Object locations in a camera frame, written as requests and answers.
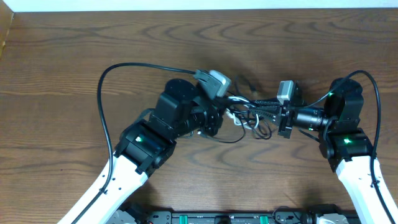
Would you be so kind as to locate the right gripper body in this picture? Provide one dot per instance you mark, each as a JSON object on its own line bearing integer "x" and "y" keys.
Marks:
{"x": 286, "y": 123}

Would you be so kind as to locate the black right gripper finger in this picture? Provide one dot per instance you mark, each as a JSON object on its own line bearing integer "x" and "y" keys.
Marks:
{"x": 266, "y": 103}
{"x": 273, "y": 114}

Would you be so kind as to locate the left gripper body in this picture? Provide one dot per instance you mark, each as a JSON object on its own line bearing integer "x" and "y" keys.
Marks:
{"x": 209, "y": 127}

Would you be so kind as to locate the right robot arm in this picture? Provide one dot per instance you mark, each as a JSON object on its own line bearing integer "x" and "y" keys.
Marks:
{"x": 348, "y": 150}

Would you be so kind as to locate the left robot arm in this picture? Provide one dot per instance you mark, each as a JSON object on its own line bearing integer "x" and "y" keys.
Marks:
{"x": 146, "y": 144}

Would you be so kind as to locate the brown cardboard panel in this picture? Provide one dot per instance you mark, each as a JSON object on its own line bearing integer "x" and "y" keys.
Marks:
{"x": 6, "y": 18}

